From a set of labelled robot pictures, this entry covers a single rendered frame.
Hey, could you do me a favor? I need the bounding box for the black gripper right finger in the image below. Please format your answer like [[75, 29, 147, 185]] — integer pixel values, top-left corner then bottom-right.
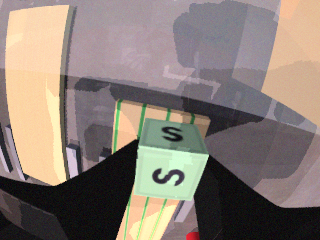
[[193, 155, 320, 240]]

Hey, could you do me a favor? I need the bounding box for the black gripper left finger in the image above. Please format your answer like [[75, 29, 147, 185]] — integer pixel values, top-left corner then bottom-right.
[[0, 140, 140, 240]]

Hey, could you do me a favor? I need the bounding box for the red cylinder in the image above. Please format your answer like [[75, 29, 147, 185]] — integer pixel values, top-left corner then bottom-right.
[[187, 232, 200, 240]]

